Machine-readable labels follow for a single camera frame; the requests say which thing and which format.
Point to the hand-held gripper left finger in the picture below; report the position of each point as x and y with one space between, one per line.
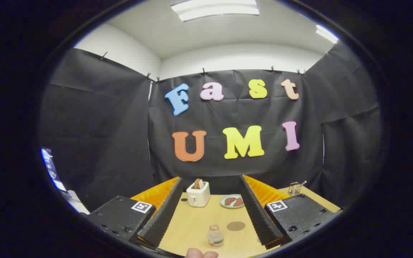
163 215

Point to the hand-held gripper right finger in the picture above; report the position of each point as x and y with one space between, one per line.
258 215

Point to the brown round coaster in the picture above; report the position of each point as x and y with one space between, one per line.
236 226

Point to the clear plastic juice bottle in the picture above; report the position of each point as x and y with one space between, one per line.
215 238

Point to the brown bread piece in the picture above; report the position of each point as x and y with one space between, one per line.
239 202
229 201

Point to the wooden table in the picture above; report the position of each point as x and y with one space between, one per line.
195 225

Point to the pale green plate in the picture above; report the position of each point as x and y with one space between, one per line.
222 202

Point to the white toaster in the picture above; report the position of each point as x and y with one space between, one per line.
198 197

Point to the small glass jar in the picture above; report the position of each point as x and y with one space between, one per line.
294 189

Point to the brown toast slice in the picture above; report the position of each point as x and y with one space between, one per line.
198 183

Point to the metal spoon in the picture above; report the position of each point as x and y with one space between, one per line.
302 184

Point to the black backdrop cloth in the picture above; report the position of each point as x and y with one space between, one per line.
113 136

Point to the small ceiling light panel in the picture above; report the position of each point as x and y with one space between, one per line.
326 34

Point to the large ceiling light panel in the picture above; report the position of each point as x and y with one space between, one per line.
215 9

